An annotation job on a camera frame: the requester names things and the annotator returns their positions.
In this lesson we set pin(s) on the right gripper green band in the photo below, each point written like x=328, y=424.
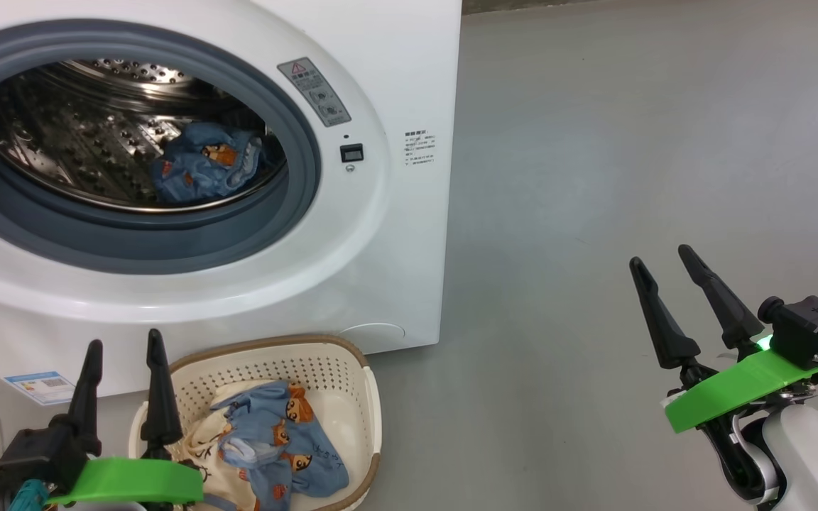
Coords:
x=735, y=387

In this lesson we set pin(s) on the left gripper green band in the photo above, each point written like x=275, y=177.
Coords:
x=132, y=481

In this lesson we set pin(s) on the cream and blue printed garment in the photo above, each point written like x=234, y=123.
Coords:
x=274, y=440

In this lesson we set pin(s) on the blue bear print garment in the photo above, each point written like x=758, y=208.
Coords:
x=203, y=167

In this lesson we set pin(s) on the stainless steel washing machine drum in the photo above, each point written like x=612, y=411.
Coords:
x=61, y=135

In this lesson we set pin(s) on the white front-load washing machine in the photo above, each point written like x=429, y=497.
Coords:
x=380, y=248

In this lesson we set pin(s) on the black square door latch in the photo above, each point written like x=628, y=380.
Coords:
x=352, y=152

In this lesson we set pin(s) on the blue energy label sticker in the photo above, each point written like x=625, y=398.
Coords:
x=40, y=388

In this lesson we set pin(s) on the cream laundry basket brown rim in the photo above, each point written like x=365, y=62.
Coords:
x=359, y=426

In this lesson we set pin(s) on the round white filter cover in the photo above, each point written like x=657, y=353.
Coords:
x=373, y=335

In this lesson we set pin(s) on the small black text label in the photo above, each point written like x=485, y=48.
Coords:
x=420, y=147

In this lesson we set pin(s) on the grey warning sticker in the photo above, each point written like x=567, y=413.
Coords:
x=314, y=92

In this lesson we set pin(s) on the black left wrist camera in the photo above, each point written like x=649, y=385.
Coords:
x=36, y=451

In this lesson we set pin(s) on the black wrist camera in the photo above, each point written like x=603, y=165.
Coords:
x=810, y=330
x=36, y=451

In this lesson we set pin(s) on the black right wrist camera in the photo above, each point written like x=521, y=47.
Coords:
x=810, y=330

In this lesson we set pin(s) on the teal left camera connector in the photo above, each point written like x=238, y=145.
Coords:
x=25, y=495

